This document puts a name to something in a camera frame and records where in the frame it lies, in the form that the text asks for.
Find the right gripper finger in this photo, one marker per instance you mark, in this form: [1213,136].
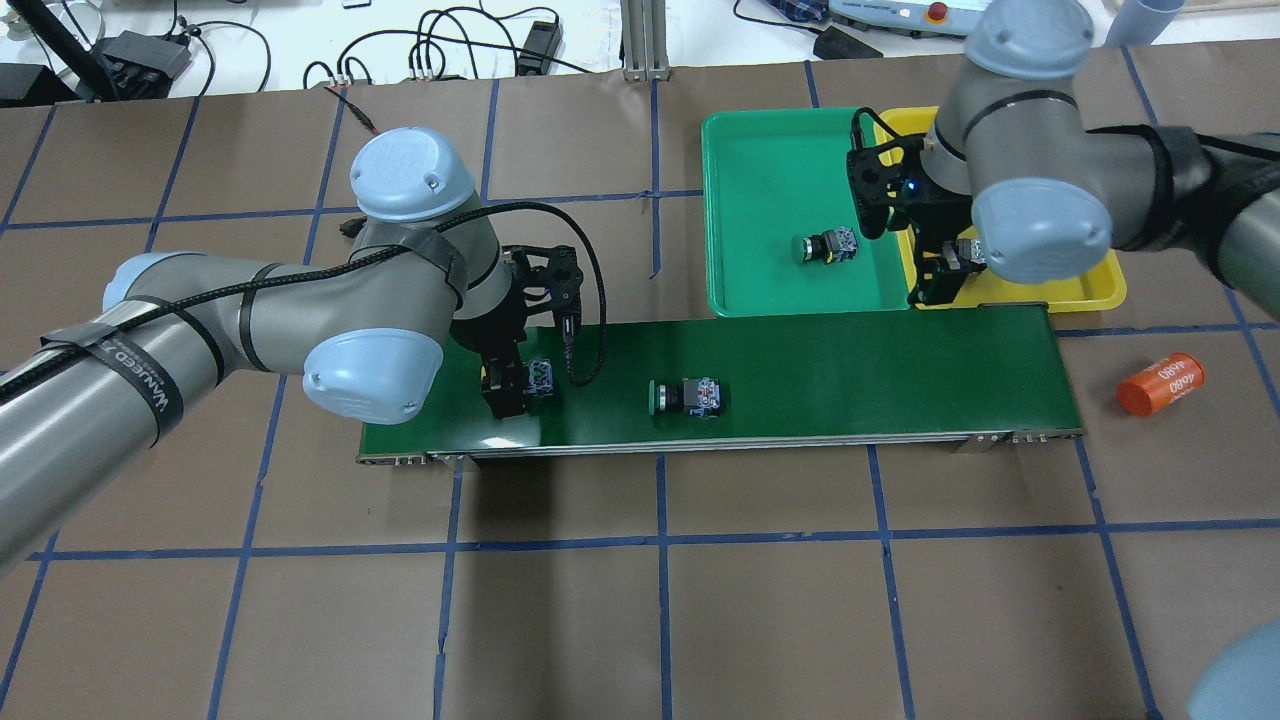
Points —
[943,270]

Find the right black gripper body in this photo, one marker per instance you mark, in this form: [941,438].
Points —
[931,217]

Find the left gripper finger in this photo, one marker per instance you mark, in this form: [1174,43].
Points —
[503,386]

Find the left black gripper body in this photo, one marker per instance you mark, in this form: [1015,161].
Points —
[497,335]

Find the green push button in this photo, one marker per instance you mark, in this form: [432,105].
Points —
[834,246]
[701,397]

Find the orange cylinder labelled 4680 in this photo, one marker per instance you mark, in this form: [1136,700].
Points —
[1160,384]

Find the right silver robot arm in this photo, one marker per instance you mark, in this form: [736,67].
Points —
[1008,180]

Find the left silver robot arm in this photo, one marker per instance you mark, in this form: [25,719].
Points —
[431,264]

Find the green tray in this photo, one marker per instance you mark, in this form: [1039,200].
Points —
[772,177]

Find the green conveyor belt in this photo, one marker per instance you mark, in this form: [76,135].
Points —
[788,381]

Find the yellow tray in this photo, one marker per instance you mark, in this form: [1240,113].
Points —
[1102,288]

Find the blue teach pendant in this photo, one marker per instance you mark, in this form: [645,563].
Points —
[915,19]

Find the blue plaid umbrella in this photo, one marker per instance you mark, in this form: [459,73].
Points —
[802,11]

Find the black power adapter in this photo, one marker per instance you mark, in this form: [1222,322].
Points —
[539,51]

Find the aluminium frame post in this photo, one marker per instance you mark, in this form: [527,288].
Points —
[644,51]

